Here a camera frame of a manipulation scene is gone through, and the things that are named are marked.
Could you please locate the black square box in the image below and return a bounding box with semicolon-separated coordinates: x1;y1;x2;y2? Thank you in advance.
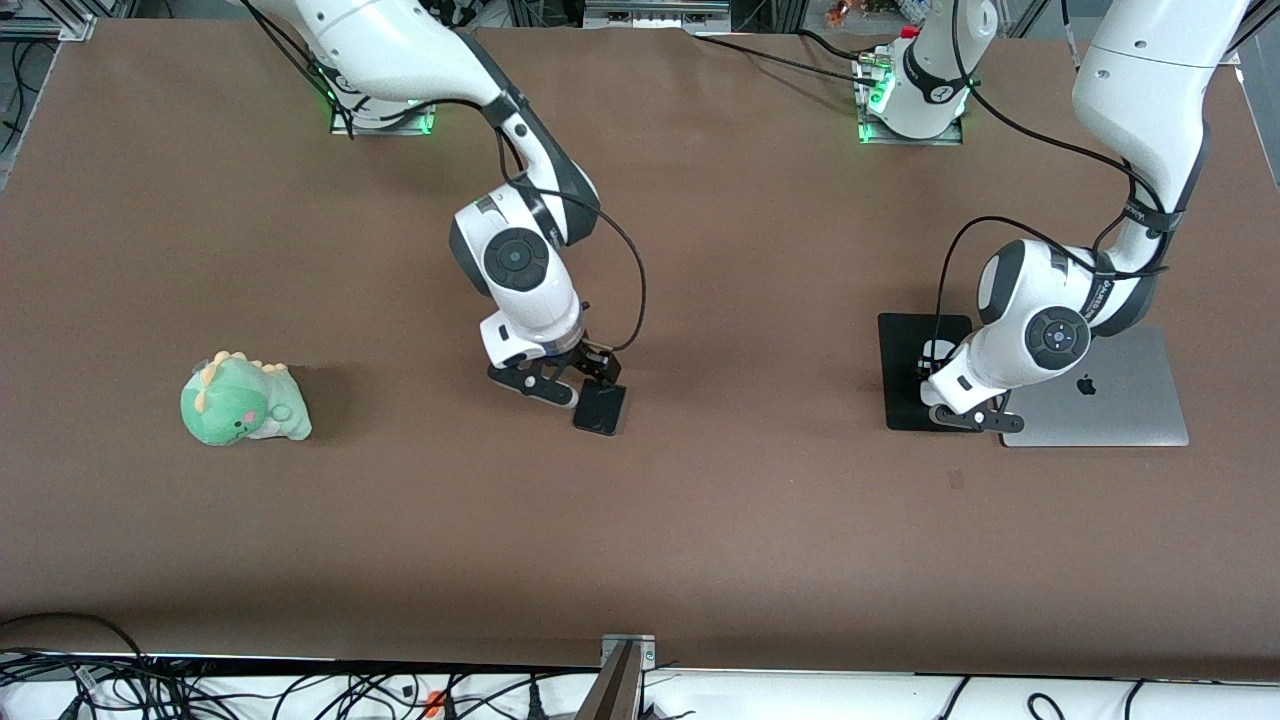
572;383;629;437

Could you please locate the black mouse pad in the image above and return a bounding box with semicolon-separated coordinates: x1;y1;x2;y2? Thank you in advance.
878;313;976;433

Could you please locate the silver laptop with logo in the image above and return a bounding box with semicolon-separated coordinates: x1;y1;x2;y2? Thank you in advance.
1000;325;1191;448

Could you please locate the green dinosaur plush toy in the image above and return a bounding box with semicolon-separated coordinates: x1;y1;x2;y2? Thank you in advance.
180;350;313;447

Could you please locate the grey metal box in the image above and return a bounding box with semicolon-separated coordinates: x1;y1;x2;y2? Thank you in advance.
583;0;733;33

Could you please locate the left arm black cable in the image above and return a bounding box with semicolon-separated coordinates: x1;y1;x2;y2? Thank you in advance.
930;0;1171;346

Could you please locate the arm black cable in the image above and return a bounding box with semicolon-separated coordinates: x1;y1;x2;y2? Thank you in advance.
930;0;1171;346
495;95;648;353

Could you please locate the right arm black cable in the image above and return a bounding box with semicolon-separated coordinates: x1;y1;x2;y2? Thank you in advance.
495;95;648;353

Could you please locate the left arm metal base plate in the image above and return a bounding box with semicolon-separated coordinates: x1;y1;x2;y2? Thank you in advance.
853;50;966;147

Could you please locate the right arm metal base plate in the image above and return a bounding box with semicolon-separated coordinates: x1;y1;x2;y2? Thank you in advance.
330;95;437;137

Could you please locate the metal table clamp bracket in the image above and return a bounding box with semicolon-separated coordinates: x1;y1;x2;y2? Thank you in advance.
578;634;658;720

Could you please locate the short black table cable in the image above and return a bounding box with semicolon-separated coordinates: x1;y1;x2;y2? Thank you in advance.
797;28;881;59

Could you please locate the long black table cable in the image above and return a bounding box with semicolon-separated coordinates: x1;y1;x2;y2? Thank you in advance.
690;34;881;85

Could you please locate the black looped floor cable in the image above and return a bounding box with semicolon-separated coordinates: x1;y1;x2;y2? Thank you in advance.
0;612;151;691

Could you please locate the aluminium frame profile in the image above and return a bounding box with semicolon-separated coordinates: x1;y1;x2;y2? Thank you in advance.
0;0;97;43

